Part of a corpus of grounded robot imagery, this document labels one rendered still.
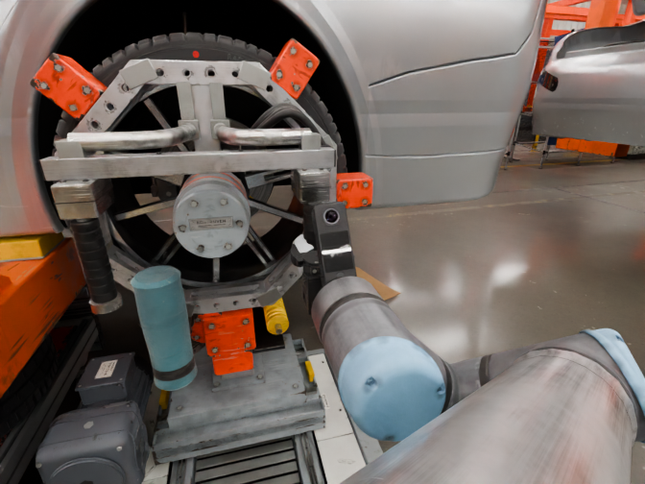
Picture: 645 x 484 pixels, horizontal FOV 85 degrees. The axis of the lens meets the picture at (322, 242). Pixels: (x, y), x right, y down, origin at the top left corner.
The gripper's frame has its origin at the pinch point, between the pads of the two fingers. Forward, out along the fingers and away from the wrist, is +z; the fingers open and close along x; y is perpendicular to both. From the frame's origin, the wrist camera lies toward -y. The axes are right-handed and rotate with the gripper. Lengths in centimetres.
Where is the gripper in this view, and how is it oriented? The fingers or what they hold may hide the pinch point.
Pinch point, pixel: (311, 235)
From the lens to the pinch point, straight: 63.1
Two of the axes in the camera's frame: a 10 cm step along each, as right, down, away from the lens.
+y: 0.0, 9.2, 3.8
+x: 9.7, -0.9, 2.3
